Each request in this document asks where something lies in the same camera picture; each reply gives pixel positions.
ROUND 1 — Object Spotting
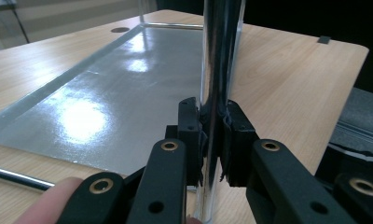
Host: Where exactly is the metal floor rail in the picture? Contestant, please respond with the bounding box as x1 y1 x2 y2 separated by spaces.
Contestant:
328 120 373 163

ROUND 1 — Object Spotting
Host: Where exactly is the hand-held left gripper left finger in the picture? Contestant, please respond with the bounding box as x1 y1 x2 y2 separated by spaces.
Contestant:
165 96 207 187

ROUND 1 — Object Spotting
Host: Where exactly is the black hanging cable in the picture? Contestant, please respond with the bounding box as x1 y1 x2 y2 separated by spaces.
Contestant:
11 7 31 45

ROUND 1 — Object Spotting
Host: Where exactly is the dark round table grommet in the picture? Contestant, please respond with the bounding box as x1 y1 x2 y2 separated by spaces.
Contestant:
110 26 131 35

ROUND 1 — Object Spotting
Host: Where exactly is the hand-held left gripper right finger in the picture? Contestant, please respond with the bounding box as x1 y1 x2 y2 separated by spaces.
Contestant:
221 99 260 188

